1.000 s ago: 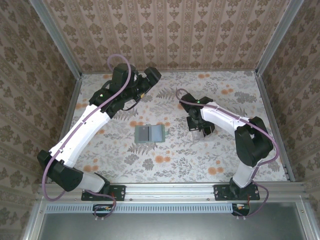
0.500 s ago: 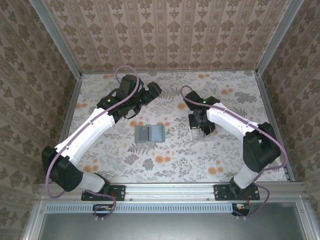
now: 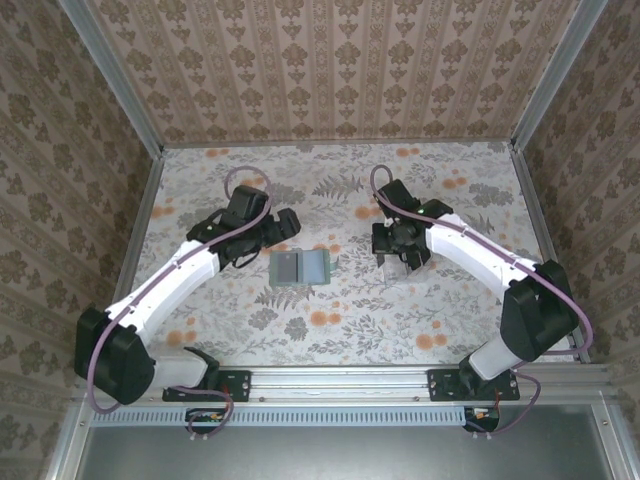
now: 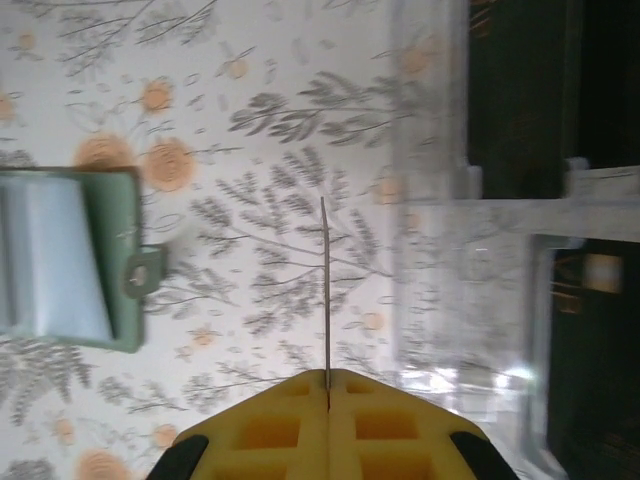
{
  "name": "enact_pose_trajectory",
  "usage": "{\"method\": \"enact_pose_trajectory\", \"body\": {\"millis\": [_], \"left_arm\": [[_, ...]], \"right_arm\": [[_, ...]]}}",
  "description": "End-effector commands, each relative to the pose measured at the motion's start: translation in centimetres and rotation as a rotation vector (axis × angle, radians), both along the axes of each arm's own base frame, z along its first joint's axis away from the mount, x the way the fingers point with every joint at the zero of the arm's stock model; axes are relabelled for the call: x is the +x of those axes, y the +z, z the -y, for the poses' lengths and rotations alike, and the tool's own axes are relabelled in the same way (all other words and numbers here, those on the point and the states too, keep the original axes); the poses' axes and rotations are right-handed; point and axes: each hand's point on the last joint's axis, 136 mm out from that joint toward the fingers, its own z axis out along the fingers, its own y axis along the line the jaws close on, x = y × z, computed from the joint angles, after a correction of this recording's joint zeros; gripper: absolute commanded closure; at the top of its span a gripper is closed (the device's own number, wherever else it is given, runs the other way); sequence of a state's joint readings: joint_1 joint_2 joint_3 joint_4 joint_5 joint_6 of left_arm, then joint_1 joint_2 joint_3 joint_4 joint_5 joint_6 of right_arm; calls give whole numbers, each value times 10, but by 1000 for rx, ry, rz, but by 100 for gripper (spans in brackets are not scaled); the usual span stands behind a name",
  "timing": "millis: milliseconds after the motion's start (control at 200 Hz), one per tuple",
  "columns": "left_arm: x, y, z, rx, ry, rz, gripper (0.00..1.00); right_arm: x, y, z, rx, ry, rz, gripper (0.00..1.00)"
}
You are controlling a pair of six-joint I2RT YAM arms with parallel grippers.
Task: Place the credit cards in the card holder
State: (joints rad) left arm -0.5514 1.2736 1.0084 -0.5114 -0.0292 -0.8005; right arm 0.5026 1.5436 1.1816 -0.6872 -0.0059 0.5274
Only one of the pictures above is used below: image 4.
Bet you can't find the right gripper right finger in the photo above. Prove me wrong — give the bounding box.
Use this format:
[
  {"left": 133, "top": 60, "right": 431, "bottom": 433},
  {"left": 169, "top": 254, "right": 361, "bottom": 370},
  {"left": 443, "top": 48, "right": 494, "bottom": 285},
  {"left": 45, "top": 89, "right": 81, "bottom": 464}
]
[{"left": 327, "top": 368, "right": 507, "bottom": 480}]

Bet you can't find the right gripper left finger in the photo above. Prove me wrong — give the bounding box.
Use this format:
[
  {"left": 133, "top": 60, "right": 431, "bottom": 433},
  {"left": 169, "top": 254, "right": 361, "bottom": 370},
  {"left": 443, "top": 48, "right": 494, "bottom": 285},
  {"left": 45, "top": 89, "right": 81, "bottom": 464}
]
[{"left": 149, "top": 369, "right": 331, "bottom": 480}]

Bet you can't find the green card holder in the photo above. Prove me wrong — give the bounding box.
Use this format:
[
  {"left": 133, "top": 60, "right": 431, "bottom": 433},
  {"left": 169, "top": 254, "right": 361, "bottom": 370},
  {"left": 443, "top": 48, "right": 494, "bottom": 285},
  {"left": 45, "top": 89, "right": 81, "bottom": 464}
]
[{"left": 0, "top": 167, "right": 169, "bottom": 354}]

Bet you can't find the clear acrylic card rack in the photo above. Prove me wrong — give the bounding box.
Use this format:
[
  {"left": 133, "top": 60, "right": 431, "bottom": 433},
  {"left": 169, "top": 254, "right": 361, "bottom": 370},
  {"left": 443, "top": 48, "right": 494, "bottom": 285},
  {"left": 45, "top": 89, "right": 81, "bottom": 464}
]
[{"left": 389, "top": 0, "right": 640, "bottom": 480}]

